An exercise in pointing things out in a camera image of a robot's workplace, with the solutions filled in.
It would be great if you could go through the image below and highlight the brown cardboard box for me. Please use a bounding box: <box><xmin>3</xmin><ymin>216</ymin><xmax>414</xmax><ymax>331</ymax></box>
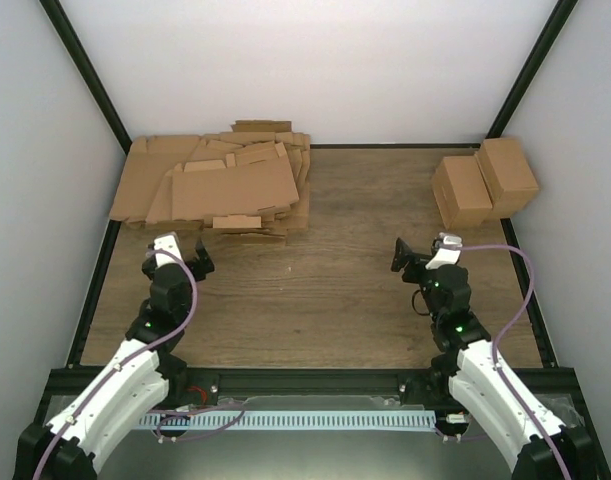
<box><xmin>431</xmin><ymin>155</ymin><xmax>492</xmax><ymax>231</ymax></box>

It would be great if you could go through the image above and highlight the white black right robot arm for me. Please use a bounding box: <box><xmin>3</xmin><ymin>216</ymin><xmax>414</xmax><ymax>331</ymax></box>
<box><xmin>391</xmin><ymin>233</ymin><xmax>598</xmax><ymax>479</ymax></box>

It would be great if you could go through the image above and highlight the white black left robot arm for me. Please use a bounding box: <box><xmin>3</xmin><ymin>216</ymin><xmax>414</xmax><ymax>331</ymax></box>
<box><xmin>13</xmin><ymin>232</ymin><xmax>215</xmax><ymax>479</ymax></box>

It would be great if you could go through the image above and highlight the tall folded cardboard box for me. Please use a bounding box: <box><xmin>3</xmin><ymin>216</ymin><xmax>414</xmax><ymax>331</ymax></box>
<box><xmin>475</xmin><ymin>137</ymin><xmax>539</xmax><ymax>220</ymax></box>

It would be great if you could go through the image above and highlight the stack of flat cardboard blanks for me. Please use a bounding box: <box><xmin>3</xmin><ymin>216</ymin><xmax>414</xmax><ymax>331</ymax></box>
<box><xmin>110</xmin><ymin>120</ymin><xmax>311</xmax><ymax>244</ymax></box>

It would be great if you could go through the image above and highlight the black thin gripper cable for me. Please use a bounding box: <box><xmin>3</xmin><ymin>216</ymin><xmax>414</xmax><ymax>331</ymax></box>
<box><xmin>409</xmin><ymin>287</ymin><xmax>434</xmax><ymax>319</ymax></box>

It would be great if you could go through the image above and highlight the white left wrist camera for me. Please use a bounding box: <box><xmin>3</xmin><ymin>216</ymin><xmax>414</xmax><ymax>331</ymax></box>
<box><xmin>152</xmin><ymin>232</ymin><xmax>182</xmax><ymax>268</ymax></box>

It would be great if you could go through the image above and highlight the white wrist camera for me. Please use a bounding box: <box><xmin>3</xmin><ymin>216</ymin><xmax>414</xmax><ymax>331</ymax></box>
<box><xmin>152</xmin><ymin>232</ymin><xmax>182</xmax><ymax>268</ymax></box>
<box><xmin>426</xmin><ymin>232</ymin><xmax>463</xmax><ymax>270</ymax></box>

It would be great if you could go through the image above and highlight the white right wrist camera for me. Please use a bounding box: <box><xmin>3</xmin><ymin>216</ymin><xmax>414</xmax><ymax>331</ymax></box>
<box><xmin>426</xmin><ymin>232</ymin><xmax>463</xmax><ymax>270</ymax></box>

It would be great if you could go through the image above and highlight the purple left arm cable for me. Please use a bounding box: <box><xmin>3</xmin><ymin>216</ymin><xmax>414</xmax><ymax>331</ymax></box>
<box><xmin>32</xmin><ymin>248</ymin><xmax>246</xmax><ymax>480</ymax></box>

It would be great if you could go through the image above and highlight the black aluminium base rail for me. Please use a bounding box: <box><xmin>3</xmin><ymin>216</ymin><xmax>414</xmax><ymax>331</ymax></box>
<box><xmin>39</xmin><ymin>366</ymin><xmax>584</xmax><ymax>409</ymax></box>

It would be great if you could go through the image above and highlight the light blue slotted cable duct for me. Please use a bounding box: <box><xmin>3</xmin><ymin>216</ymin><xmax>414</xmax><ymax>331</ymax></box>
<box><xmin>136</xmin><ymin>410</ymin><xmax>436</xmax><ymax>432</ymax></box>

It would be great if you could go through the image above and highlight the black right frame post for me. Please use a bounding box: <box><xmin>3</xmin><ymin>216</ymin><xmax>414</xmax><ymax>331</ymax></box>
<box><xmin>485</xmin><ymin>0</ymin><xmax>578</xmax><ymax>139</ymax></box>

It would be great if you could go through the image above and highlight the black frame post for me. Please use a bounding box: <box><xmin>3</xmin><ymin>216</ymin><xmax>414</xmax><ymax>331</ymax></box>
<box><xmin>485</xmin><ymin>0</ymin><xmax>578</xmax><ymax>139</ymax></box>
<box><xmin>39</xmin><ymin>0</ymin><xmax>132</xmax><ymax>154</ymax></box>

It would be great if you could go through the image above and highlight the black left frame post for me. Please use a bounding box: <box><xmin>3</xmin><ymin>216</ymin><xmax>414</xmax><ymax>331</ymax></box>
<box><xmin>39</xmin><ymin>0</ymin><xmax>132</xmax><ymax>154</ymax></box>

